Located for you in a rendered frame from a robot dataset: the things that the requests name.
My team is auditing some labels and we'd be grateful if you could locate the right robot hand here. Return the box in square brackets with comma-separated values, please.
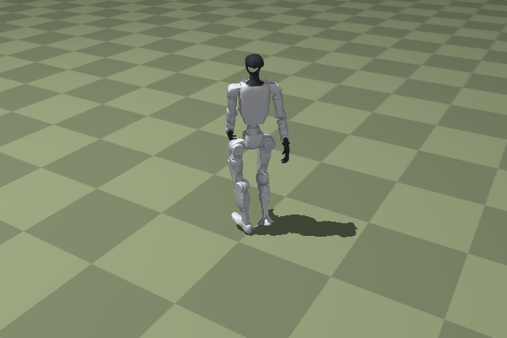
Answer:
[281, 138, 290, 163]

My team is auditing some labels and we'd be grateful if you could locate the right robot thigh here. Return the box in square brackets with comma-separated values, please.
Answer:
[256, 134, 275, 185]

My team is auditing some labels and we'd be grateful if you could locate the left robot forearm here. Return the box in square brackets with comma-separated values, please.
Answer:
[226, 108, 236, 133]

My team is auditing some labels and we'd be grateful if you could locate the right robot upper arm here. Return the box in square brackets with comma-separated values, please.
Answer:
[269, 82, 284, 119]

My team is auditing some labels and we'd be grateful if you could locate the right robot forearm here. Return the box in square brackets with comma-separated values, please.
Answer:
[277, 109, 289, 142]

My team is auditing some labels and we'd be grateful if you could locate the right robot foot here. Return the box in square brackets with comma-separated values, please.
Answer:
[257, 216, 272, 226]

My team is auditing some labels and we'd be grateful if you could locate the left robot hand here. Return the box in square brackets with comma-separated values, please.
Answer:
[226, 131, 236, 140]

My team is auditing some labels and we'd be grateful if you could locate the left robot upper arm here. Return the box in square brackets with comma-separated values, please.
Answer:
[227, 83, 241, 117]

